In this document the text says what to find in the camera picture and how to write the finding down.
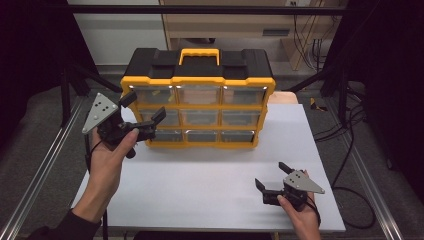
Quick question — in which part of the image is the bundle of hanging cables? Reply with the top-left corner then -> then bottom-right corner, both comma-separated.
293,14 -> 334,71

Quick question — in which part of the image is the light wooden board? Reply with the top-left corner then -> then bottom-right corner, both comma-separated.
268,91 -> 298,105

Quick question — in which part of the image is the black floor cable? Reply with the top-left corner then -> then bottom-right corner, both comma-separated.
313,83 -> 378,231

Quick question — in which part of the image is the yellow black organizer cabinet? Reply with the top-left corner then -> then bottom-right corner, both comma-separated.
119,47 -> 277,150

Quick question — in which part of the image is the grid of clear plastic drawers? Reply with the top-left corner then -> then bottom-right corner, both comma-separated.
139,84 -> 268,144

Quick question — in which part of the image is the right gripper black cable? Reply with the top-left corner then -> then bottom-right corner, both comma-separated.
304,194 -> 323,228

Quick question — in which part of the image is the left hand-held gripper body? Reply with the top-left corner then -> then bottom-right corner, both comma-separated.
82,92 -> 157,160

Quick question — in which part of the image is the black curtain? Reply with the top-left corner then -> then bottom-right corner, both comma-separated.
328,0 -> 424,194
0,0 -> 98,148

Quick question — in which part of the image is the person's right hand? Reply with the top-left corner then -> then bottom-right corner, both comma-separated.
277,193 -> 323,232

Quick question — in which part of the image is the white cabinet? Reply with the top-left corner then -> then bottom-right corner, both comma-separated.
66,0 -> 168,66

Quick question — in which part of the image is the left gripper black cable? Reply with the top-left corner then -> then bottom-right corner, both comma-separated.
84,139 -> 109,240

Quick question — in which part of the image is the black metal stand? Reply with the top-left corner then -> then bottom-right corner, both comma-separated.
59,63 -> 123,128
285,64 -> 351,128

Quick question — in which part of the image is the person's left hand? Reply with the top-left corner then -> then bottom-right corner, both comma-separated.
89,128 -> 140,186

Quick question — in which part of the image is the yellow black tape marker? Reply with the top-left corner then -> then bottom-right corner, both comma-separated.
309,97 -> 329,113

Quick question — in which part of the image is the aluminium rail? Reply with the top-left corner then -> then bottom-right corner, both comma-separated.
346,146 -> 406,240
0,96 -> 85,240

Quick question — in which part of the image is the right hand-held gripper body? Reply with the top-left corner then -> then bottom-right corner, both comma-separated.
263,170 -> 326,213

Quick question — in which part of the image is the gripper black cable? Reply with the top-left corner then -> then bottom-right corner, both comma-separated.
304,194 -> 323,228
84,139 -> 109,240

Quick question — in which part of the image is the beige wooden desk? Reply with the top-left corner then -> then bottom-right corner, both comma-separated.
159,0 -> 334,71

